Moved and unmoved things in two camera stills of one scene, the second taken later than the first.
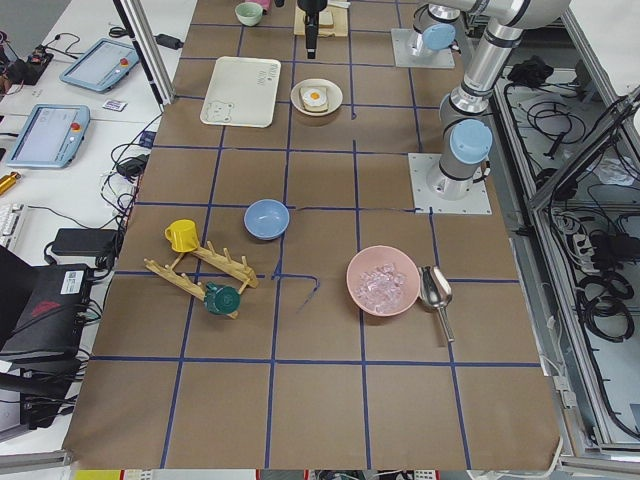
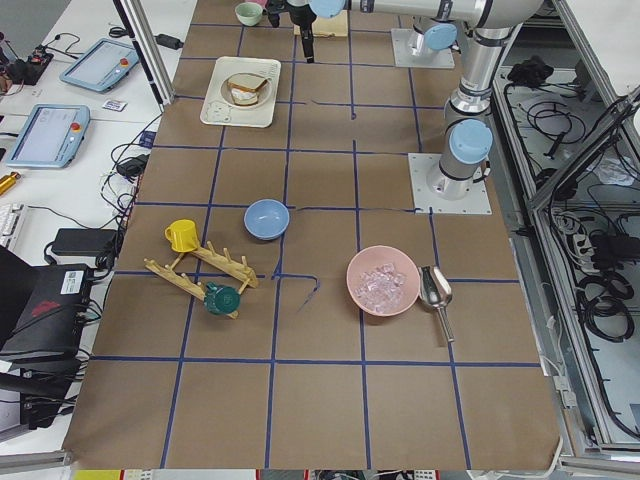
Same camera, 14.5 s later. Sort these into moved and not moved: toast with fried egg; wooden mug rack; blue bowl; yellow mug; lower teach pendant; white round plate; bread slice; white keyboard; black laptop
Moved: white round plate; bread slice; toast with fried egg
Not moved: blue bowl; white keyboard; lower teach pendant; wooden mug rack; black laptop; yellow mug
